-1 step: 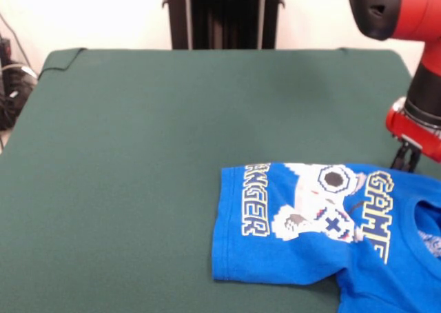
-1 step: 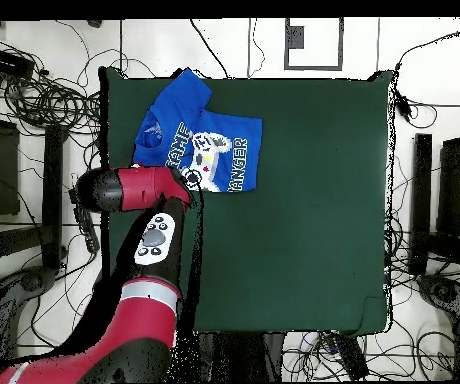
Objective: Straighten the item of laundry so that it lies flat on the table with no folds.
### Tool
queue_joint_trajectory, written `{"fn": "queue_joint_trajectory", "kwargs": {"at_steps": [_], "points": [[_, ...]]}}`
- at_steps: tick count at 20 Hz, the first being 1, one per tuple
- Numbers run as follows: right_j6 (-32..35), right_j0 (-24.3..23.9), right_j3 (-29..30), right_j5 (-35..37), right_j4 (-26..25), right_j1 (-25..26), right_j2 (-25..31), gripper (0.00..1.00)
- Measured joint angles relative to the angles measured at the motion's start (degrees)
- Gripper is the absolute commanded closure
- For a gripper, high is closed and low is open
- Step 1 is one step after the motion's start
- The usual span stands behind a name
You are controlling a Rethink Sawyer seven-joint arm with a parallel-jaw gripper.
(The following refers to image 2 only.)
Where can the black power adapter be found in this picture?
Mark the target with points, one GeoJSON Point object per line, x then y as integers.
{"type": "Point", "coordinates": [404, 106]}

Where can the grey square frame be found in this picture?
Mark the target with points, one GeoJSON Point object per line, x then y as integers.
{"type": "Point", "coordinates": [294, 38]}

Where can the black electronics box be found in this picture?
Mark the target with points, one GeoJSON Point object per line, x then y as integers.
{"type": "Point", "coordinates": [8, 63]}

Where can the black frame stand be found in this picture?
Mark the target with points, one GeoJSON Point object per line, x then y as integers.
{"type": "Point", "coordinates": [52, 160]}
{"type": "Point", "coordinates": [421, 200]}

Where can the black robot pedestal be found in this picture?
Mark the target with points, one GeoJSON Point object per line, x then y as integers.
{"type": "Point", "coordinates": [246, 356]}

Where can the dark green table cloth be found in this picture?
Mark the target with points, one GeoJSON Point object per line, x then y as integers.
{"type": "Point", "coordinates": [294, 240]}

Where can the black power strip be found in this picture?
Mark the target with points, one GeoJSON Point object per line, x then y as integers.
{"type": "Point", "coordinates": [90, 236]}
{"type": "Point", "coordinates": [352, 358]}

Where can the grey wheeled base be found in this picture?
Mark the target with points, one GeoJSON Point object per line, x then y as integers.
{"type": "Point", "coordinates": [34, 280]}
{"type": "Point", "coordinates": [444, 292]}

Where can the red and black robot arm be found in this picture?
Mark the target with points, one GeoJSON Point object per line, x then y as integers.
{"type": "Point", "coordinates": [142, 312]}

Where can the blue printed t-shirt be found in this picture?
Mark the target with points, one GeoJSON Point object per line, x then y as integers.
{"type": "Point", "coordinates": [182, 104]}

